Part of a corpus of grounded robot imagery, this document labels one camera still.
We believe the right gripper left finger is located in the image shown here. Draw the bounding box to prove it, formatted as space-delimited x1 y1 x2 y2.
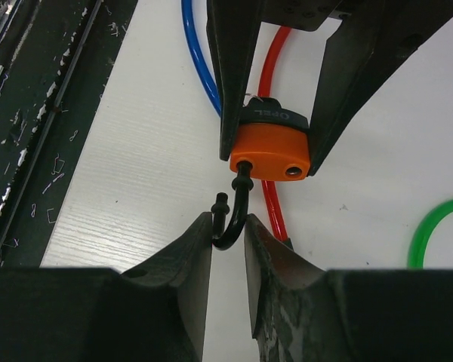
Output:
0 213 212 361

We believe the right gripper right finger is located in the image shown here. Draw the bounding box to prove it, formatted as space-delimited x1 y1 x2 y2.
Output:
245 215 453 361

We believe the blue cable lock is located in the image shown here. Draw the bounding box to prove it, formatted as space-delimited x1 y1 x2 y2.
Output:
180 0 221 116

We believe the green cable lock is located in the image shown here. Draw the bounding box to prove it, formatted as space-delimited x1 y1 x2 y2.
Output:
407 196 453 269

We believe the red cable lock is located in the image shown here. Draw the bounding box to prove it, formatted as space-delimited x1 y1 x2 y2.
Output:
257 25 296 252

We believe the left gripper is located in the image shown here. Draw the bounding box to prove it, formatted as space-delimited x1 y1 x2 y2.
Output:
206 0 453 176

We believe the orange padlock with keys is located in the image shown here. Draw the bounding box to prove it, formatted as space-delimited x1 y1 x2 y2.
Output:
211 97 310 250

